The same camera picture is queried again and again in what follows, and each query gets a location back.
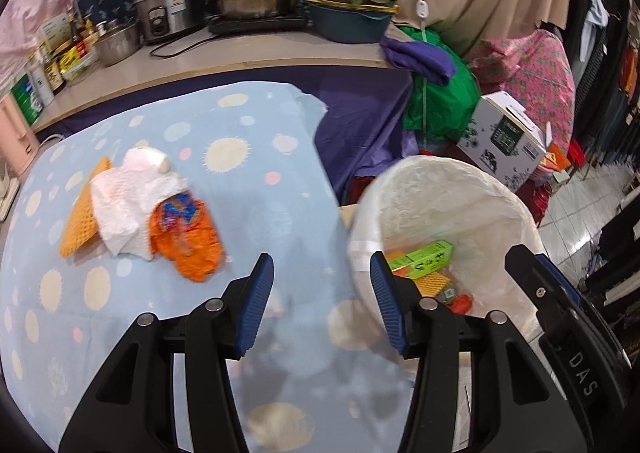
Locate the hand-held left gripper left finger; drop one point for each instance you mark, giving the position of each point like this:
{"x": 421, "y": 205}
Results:
{"x": 255, "y": 303}

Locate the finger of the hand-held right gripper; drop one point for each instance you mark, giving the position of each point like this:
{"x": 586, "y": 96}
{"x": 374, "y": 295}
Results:
{"x": 580, "y": 373}

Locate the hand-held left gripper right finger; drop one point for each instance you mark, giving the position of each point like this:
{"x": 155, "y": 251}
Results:
{"x": 390, "y": 308}

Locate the orange foam fruit net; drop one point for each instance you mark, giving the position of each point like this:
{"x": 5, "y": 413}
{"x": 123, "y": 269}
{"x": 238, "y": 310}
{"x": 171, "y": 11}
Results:
{"x": 80, "y": 228}
{"x": 435, "y": 283}

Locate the green cardboard box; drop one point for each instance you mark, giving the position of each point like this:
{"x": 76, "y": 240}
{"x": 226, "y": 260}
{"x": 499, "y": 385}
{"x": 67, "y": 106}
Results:
{"x": 425, "y": 258}

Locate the orange foil wrapper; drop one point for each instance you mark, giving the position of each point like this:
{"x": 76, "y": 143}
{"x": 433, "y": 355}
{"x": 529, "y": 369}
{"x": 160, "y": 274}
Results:
{"x": 460, "y": 304}

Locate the bin with white liner bag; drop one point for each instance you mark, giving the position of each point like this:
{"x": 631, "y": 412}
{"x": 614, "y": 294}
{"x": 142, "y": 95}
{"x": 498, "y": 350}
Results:
{"x": 450, "y": 203}

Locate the orange and blue snack bag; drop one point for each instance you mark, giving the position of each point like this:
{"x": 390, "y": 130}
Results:
{"x": 190, "y": 248}

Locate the white paper towel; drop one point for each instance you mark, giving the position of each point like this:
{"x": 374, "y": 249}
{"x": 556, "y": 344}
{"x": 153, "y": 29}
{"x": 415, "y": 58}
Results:
{"x": 125, "y": 203}

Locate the dark purple table skirt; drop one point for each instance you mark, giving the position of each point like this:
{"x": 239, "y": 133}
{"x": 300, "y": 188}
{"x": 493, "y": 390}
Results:
{"x": 365, "y": 128}

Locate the white printed cardboard box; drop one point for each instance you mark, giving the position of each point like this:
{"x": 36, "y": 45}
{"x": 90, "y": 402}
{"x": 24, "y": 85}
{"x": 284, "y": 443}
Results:
{"x": 500, "y": 133}

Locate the orange packet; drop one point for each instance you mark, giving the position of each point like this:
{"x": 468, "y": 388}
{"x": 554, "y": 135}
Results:
{"x": 557, "y": 159}

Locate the green plastic bag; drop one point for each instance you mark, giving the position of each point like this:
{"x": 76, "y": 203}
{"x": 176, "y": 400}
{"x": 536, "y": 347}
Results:
{"x": 445, "y": 98}

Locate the purple cloth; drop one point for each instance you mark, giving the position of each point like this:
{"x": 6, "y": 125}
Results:
{"x": 420, "y": 58}

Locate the white countertop appliance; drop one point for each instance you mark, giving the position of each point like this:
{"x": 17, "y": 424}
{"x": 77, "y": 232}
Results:
{"x": 7, "y": 193}

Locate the pink floral cloth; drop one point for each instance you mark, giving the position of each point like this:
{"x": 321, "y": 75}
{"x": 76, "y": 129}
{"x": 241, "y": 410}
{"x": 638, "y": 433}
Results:
{"x": 535, "y": 73}

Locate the black induction cooker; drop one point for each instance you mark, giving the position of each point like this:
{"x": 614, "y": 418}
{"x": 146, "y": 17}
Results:
{"x": 260, "y": 25}

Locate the dark blue basin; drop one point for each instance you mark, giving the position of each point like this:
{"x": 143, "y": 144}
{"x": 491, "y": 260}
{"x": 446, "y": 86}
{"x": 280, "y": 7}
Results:
{"x": 350, "y": 25}

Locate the clear plastic food container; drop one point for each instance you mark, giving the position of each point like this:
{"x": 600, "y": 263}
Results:
{"x": 82, "y": 69}

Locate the pink electric kettle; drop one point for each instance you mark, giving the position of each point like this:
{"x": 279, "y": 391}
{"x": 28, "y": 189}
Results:
{"x": 15, "y": 138}

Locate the small steel bowl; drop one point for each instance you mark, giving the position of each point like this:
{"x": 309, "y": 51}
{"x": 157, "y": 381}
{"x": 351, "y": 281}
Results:
{"x": 117, "y": 43}

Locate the dark sauce bottle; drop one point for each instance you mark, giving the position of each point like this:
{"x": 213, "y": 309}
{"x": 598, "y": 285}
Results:
{"x": 54, "y": 73}

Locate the green labelled bottle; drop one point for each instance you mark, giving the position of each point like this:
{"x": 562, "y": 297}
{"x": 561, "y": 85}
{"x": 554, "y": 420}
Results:
{"x": 26, "y": 100}

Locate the yellow seasoning packets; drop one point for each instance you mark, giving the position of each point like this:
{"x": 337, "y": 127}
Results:
{"x": 71, "y": 58}

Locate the steel rice cooker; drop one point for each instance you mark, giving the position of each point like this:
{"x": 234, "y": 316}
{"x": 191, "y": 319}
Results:
{"x": 170, "y": 8}

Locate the hanging dark clothes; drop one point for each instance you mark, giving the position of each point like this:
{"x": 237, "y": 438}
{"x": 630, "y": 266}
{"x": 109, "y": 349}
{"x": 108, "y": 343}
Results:
{"x": 610, "y": 58}

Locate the white carton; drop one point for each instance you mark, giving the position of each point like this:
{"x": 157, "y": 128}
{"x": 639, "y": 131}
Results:
{"x": 56, "y": 30}

